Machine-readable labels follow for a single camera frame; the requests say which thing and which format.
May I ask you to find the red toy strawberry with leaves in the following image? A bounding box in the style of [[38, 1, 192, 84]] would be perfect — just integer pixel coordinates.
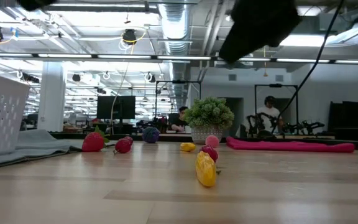
[[81, 124, 111, 153]]

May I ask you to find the black background monitor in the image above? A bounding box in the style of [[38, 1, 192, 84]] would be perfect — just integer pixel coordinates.
[[96, 95, 136, 121]]

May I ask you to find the overhead light bar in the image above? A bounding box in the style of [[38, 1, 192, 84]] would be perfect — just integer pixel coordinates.
[[0, 52, 358, 65]]

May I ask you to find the white perforated plastic basket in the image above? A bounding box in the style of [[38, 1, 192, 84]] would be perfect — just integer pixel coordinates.
[[0, 68, 31, 157]]

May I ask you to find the dark red toy cherry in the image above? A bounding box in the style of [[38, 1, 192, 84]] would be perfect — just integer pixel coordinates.
[[199, 144, 219, 163]]

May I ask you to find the grey felt mat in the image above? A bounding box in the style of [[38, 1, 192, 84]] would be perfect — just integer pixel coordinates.
[[0, 129, 117, 171]]

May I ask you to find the person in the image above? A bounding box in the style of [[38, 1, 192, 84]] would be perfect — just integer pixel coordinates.
[[244, 95, 285, 135], [170, 106, 190, 133]]

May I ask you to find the purple ball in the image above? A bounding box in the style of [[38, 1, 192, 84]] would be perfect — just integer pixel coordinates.
[[141, 126, 161, 144]]

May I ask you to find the black background cabinet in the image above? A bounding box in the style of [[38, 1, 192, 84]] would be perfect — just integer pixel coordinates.
[[329, 101, 358, 142]]

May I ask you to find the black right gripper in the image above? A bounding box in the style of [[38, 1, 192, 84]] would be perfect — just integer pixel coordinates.
[[218, 0, 303, 63]]

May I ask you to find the silver ceiling ventilation duct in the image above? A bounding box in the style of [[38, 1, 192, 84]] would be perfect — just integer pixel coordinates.
[[157, 0, 195, 110]]

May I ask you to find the black background rig frame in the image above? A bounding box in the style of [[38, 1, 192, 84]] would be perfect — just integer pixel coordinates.
[[254, 83, 300, 134]]

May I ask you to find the long yellow toy vegetable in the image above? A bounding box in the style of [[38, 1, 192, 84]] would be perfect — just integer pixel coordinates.
[[195, 151, 218, 188]]

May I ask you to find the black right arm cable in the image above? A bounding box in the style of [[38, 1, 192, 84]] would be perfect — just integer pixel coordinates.
[[271, 0, 346, 134]]

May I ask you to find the white building column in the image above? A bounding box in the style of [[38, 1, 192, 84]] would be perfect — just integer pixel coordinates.
[[37, 61, 67, 133]]

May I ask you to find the red folded cloth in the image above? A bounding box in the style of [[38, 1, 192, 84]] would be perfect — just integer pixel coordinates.
[[226, 136, 356, 154]]

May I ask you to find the potted green artificial plant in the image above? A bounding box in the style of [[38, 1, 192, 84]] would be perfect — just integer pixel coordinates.
[[181, 96, 235, 145]]

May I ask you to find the small pink toy ball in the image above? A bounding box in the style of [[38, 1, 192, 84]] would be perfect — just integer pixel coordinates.
[[204, 134, 220, 148]]

